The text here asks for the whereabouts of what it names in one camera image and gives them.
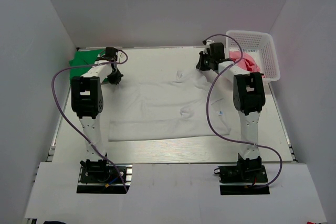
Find white t shirt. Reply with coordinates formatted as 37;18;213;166
108;70;231;142

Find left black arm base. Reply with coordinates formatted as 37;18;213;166
76;164;127;195

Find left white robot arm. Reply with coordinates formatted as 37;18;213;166
71;47;123;161

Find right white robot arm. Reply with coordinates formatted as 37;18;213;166
196;40;266;163

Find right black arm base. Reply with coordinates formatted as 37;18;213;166
214;165;270;196

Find green folded t shirt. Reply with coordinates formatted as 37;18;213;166
69;49;102;82

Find pink t shirt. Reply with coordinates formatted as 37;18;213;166
229;51;261;75

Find white plastic basket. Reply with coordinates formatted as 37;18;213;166
225;30;280;83

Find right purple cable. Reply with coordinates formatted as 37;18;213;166
202;34;284;189

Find purple cable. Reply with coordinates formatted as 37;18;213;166
51;49;129;193
202;34;284;189

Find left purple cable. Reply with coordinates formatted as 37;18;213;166
51;49;129;193

